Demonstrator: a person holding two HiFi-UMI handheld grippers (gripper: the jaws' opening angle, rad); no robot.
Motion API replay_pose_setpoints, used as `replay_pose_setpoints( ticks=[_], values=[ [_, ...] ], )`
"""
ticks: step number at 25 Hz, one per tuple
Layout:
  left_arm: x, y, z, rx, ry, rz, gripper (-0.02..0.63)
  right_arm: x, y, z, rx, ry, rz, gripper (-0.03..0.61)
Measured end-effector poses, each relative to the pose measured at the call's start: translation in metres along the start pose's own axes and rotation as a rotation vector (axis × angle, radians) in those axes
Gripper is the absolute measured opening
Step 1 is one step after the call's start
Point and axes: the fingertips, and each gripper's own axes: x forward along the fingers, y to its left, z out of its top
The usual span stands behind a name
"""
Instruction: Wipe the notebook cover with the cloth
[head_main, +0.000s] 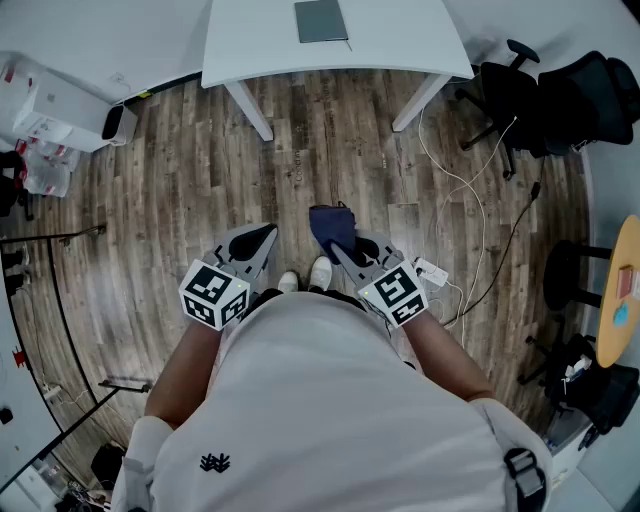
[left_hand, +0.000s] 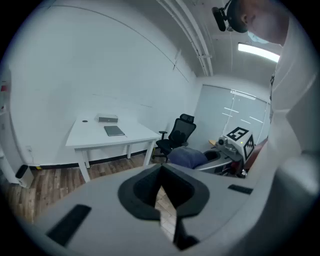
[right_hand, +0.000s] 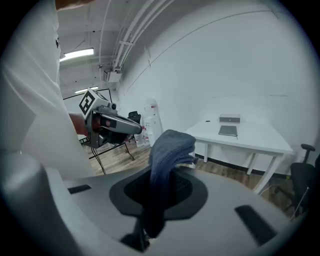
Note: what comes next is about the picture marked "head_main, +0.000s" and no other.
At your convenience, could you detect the white cabinet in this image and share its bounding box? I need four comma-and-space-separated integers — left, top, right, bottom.
12, 74, 111, 154

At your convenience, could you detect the black office chair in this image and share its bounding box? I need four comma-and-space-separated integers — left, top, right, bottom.
454, 38, 640, 181

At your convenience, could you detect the person's right white shoe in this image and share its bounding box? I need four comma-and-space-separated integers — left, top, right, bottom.
308, 256, 334, 292

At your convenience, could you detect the grey-green mat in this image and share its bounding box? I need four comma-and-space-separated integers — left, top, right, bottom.
293, 0, 354, 52

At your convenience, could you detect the person's left forearm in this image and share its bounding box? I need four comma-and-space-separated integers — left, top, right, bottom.
144, 309, 242, 431

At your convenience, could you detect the black metal stand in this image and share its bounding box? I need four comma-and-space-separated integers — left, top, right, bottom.
0, 224, 154, 494

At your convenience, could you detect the person's right forearm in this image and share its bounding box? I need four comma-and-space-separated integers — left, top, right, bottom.
398, 303, 497, 404

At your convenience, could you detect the white bin with black top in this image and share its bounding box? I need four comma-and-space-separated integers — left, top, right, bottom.
101, 103, 140, 147

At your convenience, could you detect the clear plastic bag, red label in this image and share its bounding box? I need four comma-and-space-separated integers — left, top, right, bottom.
0, 52, 39, 126
14, 137, 81, 199

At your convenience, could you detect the grey shoulder strap buckle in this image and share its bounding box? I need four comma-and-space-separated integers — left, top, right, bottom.
503, 447, 549, 512

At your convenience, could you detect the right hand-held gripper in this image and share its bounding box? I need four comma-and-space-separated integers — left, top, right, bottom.
329, 230, 430, 330

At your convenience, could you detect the black cable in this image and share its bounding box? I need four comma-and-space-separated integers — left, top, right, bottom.
442, 182, 544, 329

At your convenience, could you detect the pink box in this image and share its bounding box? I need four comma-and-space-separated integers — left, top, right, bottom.
617, 266, 640, 301

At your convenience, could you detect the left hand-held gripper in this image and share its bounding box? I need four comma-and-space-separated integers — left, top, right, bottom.
178, 222, 279, 332

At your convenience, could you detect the person's white shirt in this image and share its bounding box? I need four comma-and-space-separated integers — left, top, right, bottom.
110, 288, 554, 512

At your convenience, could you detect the black bag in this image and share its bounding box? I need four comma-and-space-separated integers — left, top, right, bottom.
517, 332, 640, 436

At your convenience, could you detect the round wooden table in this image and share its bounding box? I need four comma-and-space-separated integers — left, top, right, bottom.
595, 214, 640, 370

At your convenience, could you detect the white cable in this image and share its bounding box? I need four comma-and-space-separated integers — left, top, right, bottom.
417, 107, 489, 346

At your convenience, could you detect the white table leg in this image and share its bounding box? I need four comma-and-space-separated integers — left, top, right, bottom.
223, 79, 275, 143
391, 72, 454, 134

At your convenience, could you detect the black stool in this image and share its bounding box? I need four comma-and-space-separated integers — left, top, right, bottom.
542, 239, 614, 312

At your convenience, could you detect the dark blue cloth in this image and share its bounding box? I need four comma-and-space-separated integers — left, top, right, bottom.
308, 201, 358, 262

